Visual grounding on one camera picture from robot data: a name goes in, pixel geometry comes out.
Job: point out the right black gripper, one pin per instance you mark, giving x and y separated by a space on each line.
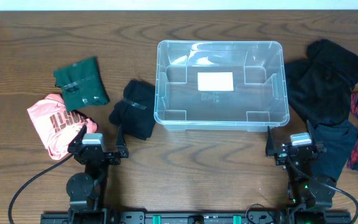
281 155

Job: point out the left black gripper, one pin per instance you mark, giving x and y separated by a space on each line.
96 154

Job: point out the navy blue garment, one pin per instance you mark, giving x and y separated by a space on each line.
339 141

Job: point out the small black garment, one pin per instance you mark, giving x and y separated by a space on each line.
135 112

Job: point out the pink printed shirt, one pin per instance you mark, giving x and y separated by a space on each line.
56 126

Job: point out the dark green garment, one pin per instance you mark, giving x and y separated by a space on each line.
81 84

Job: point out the large black garment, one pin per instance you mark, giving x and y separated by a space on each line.
320 86

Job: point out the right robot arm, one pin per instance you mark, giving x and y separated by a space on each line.
310 193

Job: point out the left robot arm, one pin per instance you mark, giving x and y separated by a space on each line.
87 189

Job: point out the white label in container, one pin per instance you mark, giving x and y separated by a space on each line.
215 81

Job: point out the clear plastic storage container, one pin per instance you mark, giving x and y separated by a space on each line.
259 98

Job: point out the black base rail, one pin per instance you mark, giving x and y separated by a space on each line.
165 218

